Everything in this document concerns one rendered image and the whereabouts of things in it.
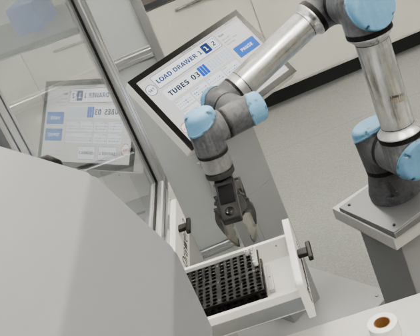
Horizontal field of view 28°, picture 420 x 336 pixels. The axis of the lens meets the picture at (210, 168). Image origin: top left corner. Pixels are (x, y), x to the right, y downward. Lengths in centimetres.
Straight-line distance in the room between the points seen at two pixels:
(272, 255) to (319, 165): 215
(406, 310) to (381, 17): 68
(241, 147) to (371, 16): 106
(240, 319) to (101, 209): 105
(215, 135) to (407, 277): 80
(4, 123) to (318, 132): 336
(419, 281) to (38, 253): 170
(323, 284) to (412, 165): 135
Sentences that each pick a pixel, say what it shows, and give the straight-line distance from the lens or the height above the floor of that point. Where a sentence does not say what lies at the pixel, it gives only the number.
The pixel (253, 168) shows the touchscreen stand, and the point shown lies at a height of 70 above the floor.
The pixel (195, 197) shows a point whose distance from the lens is 381.
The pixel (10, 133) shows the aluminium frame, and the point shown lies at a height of 160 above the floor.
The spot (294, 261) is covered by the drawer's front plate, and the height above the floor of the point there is 93.
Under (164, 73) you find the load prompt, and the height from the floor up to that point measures 116.
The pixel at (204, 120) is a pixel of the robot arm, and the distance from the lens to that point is 188.
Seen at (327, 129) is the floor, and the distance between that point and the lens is 465.
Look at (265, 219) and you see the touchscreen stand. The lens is 305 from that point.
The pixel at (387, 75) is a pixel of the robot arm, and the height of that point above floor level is 120.
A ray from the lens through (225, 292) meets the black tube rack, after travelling 205.
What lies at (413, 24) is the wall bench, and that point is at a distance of 520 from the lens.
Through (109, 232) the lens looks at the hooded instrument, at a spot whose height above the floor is 160.
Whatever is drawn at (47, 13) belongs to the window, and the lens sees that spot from 200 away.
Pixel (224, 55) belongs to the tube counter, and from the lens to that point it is 286.
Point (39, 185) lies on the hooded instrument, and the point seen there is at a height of 168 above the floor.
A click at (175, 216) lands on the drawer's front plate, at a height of 93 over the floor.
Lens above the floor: 204
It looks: 26 degrees down
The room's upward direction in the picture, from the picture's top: 23 degrees counter-clockwise
